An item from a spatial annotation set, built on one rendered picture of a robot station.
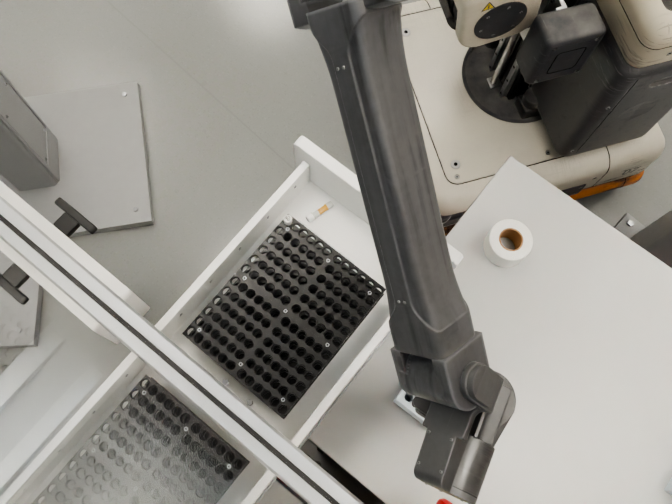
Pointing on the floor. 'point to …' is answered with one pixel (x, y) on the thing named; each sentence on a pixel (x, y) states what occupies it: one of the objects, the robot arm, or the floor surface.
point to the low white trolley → (539, 363)
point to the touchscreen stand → (78, 153)
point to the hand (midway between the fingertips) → (448, 410)
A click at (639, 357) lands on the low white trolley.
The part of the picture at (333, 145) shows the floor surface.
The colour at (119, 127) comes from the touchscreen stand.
